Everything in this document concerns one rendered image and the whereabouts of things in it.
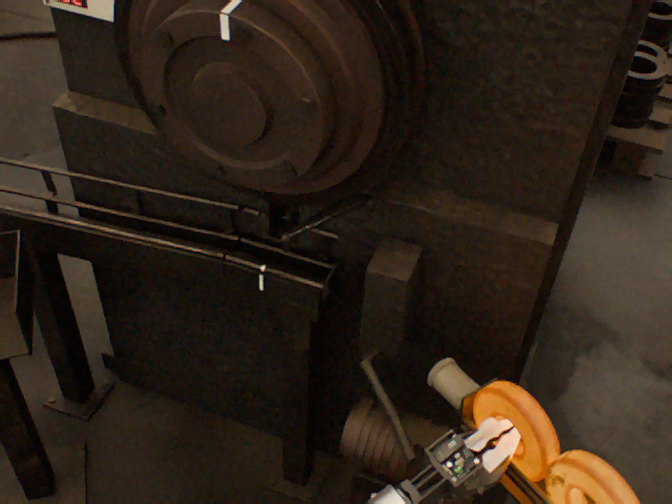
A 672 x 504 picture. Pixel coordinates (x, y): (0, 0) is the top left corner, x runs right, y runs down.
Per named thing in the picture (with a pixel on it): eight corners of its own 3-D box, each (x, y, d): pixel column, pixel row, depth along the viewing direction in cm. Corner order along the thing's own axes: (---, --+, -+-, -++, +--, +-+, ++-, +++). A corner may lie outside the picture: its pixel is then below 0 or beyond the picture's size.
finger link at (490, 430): (519, 409, 117) (471, 447, 115) (520, 425, 122) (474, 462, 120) (505, 394, 119) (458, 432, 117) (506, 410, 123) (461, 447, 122)
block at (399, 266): (374, 317, 156) (384, 229, 139) (412, 329, 155) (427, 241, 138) (355, 357, 149) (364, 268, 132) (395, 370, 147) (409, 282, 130)
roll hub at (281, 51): (168, 144, 125) (145, -25, 106) (331, 190, 119) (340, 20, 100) (150, 164, 121) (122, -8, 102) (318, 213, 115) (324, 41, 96)
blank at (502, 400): (493, 361, 123) (477, 370, 121) (568, 427, 113) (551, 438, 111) (483, 424, 132) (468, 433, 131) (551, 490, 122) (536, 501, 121)
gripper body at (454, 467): (489, 463, 111) (422, 517, 109) (492, 483, 118) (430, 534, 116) (454, 424, 116) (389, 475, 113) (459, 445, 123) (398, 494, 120)
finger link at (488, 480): (517, 463, 117) (471, 500, 115) (517, 466, 118) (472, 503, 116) (495, 439, 120) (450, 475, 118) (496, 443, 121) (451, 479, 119)
